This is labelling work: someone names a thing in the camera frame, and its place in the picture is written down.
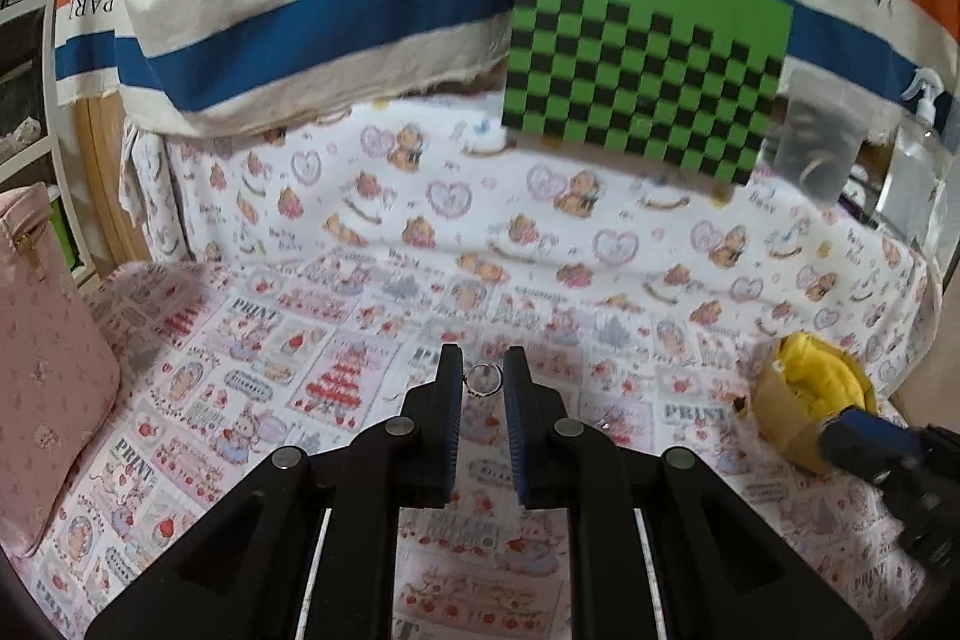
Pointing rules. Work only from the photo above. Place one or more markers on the black hair clip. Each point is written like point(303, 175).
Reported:
point(856, 211)

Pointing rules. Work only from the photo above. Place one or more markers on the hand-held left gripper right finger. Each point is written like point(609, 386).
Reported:
point(514, 430)

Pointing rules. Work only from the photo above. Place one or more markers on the beaded jewelry piece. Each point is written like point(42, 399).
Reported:
point(606, 421)

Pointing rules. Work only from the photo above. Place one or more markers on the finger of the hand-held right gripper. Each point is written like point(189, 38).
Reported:
point(862, 437)

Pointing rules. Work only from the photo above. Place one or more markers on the yellow cloth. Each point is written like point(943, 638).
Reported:
point(825, 377)

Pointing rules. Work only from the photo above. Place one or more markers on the white storage shelf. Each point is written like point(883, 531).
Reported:
point(30, 108)

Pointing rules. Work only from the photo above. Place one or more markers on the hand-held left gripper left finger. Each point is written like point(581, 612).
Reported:
point(451, 430)

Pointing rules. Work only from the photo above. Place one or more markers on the pink bag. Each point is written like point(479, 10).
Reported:
point(45, 370)

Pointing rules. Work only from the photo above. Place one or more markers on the translucent plastic container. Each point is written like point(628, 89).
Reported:
point(817, 138)

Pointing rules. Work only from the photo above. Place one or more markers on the bear print cloth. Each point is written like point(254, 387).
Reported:
point(450, 212)

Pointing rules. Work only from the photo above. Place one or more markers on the clear spray bottle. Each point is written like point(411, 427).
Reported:
point(911, 175)

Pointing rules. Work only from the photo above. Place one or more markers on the green checkered box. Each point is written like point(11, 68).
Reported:
point(637, 63)

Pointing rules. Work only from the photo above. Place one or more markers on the patchwork print cloth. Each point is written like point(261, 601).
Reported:
point(247, 385)

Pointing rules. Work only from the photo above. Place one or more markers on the wooden bed frame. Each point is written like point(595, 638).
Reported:
point(101, 175)

